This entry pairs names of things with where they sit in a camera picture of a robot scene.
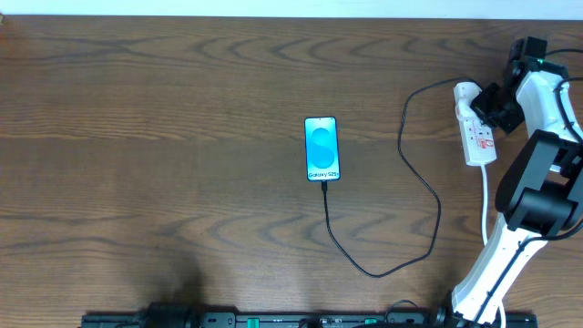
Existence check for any blue Galaxy smartphone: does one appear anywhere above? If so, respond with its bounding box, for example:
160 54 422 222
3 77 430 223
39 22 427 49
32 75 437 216
304 117 341 182

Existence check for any black USB charger cable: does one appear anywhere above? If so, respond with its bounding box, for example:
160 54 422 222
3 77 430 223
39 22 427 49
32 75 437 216
320 76 479 279

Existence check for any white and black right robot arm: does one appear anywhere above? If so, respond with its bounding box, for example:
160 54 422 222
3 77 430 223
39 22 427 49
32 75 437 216
435 36 582 327

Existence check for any white power strip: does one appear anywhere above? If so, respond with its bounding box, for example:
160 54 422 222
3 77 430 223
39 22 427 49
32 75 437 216
454 82 496 167

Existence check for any white power strip cord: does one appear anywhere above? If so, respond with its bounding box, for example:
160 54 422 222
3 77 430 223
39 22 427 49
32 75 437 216
480 164 507 328

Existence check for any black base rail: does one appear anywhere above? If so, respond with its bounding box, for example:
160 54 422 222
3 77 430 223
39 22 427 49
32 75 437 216
81 300 538 328

